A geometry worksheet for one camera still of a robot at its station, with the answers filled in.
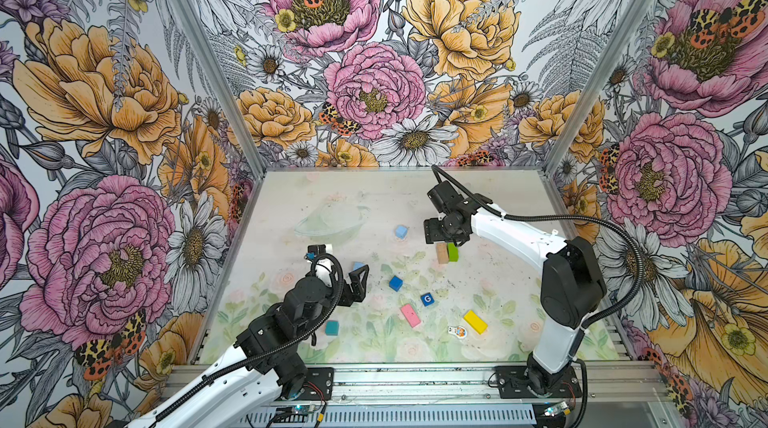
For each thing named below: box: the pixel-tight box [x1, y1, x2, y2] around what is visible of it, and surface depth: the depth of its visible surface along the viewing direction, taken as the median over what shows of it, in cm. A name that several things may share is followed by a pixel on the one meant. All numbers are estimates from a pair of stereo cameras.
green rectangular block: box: [447, 242, 459, 262], surface depth 98 cm
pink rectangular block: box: [402, 304, 421, 328], surface depth 87 cm
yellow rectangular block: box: [463, 310, 489, 334], surface depth 85 cm
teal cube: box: [325, 320, 339, 336], surface depth 84 cm
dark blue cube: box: [389, 275, 403, 292], surface depth 92 cm
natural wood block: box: [437, 242, 449, 264], surface depth 98 cm
